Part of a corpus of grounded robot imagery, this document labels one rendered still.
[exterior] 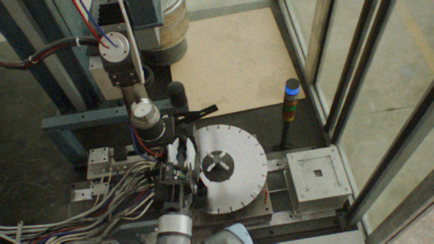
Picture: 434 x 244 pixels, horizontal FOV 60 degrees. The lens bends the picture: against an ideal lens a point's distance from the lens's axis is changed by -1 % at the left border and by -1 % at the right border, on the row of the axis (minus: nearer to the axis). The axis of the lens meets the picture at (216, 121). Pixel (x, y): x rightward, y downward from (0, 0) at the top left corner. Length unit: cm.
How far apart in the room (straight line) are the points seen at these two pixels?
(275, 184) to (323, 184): 22
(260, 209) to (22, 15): 101
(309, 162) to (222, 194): 34
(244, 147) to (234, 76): 52
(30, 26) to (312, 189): 109
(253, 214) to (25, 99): 121
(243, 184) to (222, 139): 18
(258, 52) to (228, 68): 17
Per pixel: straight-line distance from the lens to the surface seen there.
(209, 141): 133
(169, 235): 83
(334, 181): 134
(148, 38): 121
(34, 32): 144
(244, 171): 127
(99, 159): 146
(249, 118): 161
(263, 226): 140
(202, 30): 196
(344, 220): 145
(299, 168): 134
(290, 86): 120
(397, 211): 110
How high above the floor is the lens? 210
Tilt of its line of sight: 57 degrees down
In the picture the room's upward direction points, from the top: 8 degrees counter-clockwise
